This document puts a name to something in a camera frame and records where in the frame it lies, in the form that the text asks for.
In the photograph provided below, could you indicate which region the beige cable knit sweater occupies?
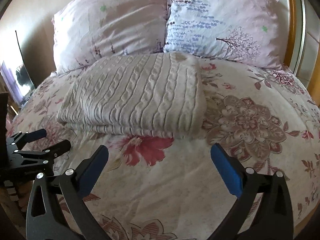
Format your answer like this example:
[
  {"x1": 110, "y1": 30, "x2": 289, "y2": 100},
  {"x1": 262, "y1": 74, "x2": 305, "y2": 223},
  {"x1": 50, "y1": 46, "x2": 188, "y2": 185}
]
[{"x1": 57, "y1": 52, "x2": 207, "y2": 138}]

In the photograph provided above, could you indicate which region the blue pink floral pillow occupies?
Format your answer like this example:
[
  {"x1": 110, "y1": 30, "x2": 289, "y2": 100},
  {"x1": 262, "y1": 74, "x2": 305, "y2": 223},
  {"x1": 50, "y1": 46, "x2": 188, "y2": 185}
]
[{"x1": 164, "y1": 0, "x2": 281, "y2": 70}]

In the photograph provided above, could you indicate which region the floral bed quilt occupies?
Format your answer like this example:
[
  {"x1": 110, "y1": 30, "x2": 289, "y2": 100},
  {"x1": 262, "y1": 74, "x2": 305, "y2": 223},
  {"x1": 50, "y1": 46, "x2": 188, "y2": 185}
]
[{"x1": 8, "y1": 60, "x2": 319, "y2": 239}]

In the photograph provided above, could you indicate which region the wooden headboard frame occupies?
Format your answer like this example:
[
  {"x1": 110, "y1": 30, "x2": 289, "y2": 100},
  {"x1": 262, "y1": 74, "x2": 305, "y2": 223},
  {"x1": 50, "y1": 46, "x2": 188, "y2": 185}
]
[{"x1": 278, "y1": 0, "x2": 319, "y2": 105}]

